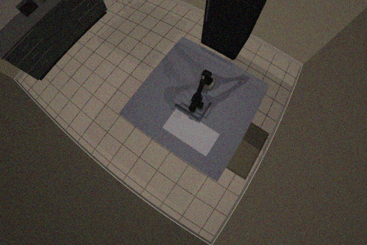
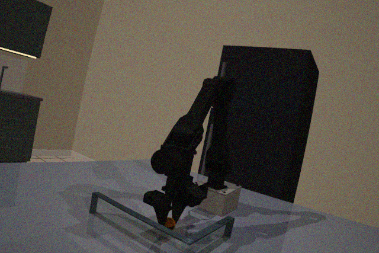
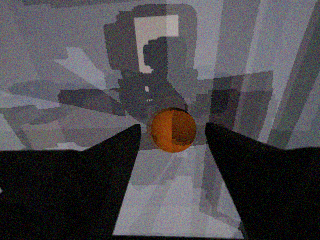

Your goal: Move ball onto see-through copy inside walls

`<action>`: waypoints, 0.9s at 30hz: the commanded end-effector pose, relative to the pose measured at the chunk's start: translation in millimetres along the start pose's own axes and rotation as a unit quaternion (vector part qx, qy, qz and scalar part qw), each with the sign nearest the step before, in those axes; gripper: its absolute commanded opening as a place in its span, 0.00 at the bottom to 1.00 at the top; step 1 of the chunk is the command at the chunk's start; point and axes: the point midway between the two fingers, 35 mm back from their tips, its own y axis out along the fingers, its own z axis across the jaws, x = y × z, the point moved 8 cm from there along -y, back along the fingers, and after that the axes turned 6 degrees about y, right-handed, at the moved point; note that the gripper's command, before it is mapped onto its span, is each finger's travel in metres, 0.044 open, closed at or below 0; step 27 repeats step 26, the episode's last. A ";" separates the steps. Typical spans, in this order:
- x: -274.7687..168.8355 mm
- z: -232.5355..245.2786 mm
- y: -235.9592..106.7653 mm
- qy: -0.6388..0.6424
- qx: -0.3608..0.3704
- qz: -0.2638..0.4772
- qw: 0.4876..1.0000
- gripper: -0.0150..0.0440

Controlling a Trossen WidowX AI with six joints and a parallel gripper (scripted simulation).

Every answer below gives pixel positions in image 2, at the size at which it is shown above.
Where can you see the orange-brown ball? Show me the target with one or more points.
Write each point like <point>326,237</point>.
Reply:
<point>169,223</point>

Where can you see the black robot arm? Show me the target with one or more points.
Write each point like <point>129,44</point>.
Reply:
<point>177,152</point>

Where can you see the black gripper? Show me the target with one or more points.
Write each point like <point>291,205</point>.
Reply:
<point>162,202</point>

